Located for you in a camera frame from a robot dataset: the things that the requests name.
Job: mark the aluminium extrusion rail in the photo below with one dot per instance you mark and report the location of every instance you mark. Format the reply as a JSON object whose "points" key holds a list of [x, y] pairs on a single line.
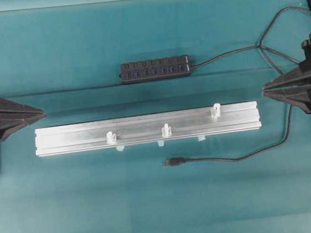
{"points": [[143, 129]]}

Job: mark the right blue tape piece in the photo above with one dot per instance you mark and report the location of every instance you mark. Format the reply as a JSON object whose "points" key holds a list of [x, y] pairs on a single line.
{"points": [[201, 138]]}

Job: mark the left blue tape piece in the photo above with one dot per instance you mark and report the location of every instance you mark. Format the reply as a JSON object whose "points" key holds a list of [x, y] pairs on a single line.
{"points": [[121, 148]]}

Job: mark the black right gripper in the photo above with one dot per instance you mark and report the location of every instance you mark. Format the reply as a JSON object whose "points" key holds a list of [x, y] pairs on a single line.
{"points": [[280, 90]]}

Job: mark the black USB hub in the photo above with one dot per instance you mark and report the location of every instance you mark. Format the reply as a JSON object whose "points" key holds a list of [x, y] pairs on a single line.
{"points": [[155, 69]]}

